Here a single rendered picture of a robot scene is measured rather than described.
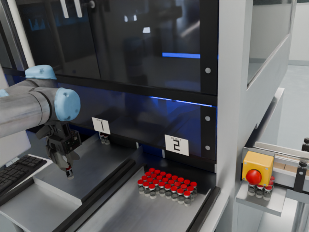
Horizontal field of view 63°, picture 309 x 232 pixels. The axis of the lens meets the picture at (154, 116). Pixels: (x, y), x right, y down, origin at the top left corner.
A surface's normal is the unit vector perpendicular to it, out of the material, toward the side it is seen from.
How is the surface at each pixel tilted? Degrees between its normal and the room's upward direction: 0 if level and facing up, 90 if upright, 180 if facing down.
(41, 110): 85
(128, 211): 0
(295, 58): 90
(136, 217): 0
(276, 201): 0
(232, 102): 90
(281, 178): 90
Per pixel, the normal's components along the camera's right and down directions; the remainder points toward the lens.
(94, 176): -0.10, -0.89
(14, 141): 0.90, 0.12
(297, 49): -0.54, 0.42
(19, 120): 0.90, 0.30
